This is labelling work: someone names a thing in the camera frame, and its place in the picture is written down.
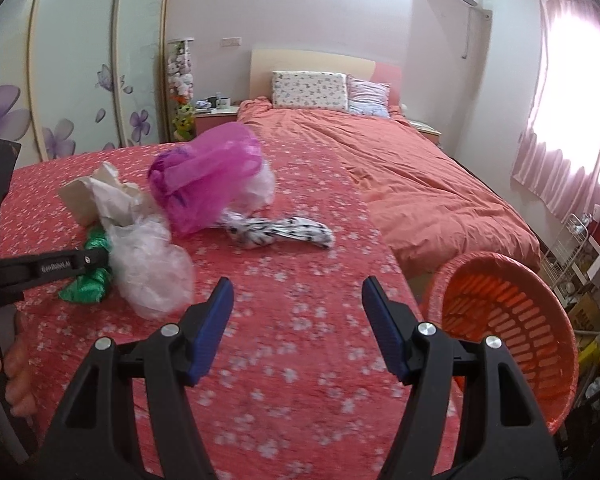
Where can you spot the orange plastic laundry basket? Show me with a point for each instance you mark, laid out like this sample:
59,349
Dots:
480,300

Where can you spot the air conditioner pipe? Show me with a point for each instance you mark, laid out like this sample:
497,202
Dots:
467,30

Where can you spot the white bubble wrap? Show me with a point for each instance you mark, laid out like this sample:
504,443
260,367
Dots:
257,187

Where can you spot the clear tube of plush toys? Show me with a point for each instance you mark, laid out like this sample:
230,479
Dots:
180,70

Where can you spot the wall socket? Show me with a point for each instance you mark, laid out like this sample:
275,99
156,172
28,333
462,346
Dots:
230,41

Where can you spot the white floral pillow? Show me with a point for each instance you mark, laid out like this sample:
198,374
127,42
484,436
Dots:
310,90

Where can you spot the white paper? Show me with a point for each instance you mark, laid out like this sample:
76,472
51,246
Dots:
120,195

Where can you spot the clear plastic bag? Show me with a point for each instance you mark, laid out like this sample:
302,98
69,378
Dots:
150,270

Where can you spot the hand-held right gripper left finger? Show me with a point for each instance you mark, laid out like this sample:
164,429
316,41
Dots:
212,330

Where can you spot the cream and pink headboard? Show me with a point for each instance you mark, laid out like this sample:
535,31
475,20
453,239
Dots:
305,60

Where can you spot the red floral tablecloth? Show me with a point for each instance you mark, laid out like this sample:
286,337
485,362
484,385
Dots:
305,310

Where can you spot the pink curtain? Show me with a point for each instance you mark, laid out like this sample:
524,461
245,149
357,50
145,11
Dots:
555,150

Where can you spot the black and white spotted bag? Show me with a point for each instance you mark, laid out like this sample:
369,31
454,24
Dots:
300,232

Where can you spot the yellow green plush toy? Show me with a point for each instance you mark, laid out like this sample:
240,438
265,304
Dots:
184,122

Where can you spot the flower print sliding wardrobe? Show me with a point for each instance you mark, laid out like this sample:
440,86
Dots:
70,60

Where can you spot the beige cardboard box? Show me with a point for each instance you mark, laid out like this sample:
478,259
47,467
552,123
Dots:
77,202

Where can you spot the white mug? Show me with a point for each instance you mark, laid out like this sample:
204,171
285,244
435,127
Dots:
223,104

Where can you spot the orange bed duvet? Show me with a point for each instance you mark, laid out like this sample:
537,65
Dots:
430,185

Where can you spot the dark green plastic bag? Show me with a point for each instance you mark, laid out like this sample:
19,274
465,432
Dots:
87,290

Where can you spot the brown cardboard box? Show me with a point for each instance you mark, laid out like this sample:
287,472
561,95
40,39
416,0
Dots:
592,325

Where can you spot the person's left hand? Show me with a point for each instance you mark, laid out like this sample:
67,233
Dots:
20,375

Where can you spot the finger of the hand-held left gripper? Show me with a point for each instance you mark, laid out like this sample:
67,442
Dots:
60,266

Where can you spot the purple plastic bag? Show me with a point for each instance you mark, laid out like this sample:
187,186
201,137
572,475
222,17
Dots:
200,185

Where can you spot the pink striped pillow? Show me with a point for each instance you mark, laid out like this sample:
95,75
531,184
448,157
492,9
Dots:
367,95

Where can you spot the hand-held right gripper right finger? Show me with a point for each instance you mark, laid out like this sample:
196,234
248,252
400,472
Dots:
385,330

